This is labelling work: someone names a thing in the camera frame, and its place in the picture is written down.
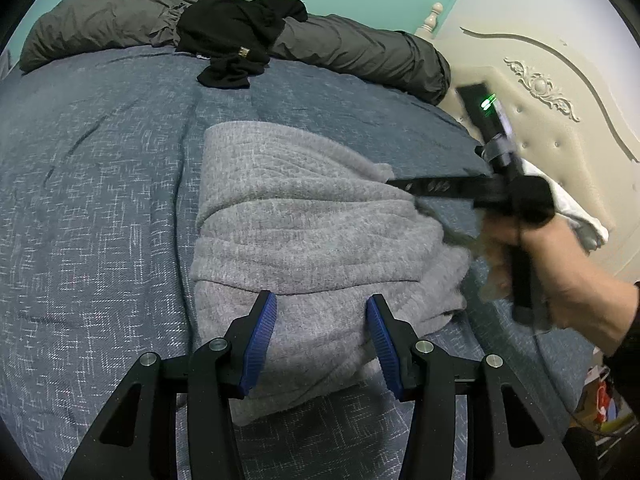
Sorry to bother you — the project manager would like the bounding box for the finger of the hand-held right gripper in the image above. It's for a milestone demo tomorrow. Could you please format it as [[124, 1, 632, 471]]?
[[387, 176, 481, 199]]

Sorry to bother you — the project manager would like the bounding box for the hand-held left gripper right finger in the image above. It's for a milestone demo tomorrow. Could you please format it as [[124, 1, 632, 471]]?
[[366, 294, 581, 480]]

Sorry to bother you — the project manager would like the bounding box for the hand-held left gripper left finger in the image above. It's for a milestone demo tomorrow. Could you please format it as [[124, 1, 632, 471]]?
[[62, 291, 278, 480]]

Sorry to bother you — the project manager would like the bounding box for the grey fleece sweater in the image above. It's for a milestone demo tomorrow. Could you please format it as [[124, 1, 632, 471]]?
[[190, 121, 473, 427]]

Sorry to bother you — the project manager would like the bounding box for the dark grey rolled duvet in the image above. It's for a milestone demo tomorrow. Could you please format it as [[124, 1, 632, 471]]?
[[19, 0, 452, 107]]

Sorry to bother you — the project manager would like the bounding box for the cream tufted headboard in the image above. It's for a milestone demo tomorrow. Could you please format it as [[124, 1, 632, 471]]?
[[414, 2, 640, 281]]

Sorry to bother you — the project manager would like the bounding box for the person's right hand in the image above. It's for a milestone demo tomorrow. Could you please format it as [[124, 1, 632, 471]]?
[[477, 219, 602, 332]]

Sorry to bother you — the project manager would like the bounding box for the white and black garment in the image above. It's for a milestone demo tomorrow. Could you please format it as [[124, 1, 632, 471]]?
[[550, 182, 610, 253]]

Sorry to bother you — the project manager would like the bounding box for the blue patterned bedspread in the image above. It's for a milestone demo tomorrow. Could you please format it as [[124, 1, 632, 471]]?
[[0, 45, 608, 480]]

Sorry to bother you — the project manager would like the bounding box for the person's right forearm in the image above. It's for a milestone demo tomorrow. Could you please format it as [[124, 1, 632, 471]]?
[[580, 255, 640, 411]]

